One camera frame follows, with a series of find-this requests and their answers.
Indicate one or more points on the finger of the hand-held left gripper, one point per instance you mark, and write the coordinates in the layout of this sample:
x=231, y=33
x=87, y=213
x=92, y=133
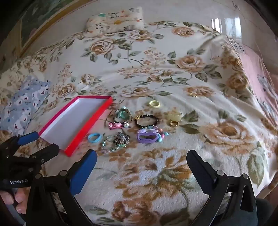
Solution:
x=48, y=151
x=28, y=138

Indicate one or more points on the yellow hair claw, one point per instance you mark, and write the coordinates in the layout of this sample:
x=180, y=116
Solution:
x=173, y=115

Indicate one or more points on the pink hair clip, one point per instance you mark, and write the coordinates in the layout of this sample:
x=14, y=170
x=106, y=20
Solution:
x=118, y=125

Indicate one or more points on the floral blanket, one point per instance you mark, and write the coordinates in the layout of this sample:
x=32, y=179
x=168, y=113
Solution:
x=156, y=65

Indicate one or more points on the framed wall picture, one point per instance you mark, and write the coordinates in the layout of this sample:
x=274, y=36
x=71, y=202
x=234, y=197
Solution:
x=32, y=19

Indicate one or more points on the red-rimmed white tray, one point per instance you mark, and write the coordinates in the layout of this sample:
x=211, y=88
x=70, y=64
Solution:
x=73, y=121

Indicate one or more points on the floral print pillow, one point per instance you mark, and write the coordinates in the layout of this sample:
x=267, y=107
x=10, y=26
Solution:
x=117, y=19

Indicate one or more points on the person's left hand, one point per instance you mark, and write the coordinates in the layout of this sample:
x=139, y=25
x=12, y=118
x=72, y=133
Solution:
x=19, y=196

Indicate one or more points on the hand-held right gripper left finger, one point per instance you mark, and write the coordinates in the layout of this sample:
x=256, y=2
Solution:
x=84, y=171

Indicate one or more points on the pink cloth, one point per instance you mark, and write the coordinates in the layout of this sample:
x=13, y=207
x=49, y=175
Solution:
x=258, y=69

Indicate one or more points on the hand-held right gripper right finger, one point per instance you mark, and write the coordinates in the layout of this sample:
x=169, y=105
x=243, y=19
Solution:
x=202, y=171

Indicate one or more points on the wristwatch with metal band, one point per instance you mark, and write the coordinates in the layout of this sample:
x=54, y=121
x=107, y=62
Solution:
x=128, y=118

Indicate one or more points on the blue patterned pillow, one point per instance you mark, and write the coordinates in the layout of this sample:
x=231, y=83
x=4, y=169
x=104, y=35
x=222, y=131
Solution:
x=23, y=102

